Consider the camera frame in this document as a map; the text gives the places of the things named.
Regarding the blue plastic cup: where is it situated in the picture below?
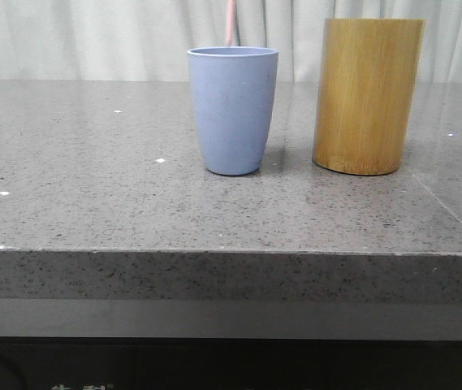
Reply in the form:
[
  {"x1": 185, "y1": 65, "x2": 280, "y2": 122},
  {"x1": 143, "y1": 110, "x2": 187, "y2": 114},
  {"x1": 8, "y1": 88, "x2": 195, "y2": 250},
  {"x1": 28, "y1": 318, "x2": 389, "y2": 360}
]
[{"x1": 187, "y1": 46, "x2": 278, "y2": 176}]

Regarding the pink chopstick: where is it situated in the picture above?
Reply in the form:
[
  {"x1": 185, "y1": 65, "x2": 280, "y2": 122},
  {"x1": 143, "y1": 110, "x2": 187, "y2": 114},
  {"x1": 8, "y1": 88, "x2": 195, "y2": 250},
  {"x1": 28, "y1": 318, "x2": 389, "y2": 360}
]
[{"x1": 225, "y1": 0, "x2": 236, "y2": 46}]

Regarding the bamboo cylinder holder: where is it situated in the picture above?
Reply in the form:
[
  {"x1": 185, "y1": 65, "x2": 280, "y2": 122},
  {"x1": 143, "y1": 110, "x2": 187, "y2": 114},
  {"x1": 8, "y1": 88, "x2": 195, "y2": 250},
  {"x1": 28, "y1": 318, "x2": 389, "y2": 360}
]
[{"x1": 313, "y1": 18, "x2": 425, "y2": 176}]

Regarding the white curtain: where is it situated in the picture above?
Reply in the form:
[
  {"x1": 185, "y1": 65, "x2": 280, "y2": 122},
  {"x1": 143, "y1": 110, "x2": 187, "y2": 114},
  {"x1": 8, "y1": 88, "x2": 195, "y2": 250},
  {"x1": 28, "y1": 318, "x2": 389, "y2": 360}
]
[{"x1": 0, "y1": 1, "x2": 462, "y2": 82}]

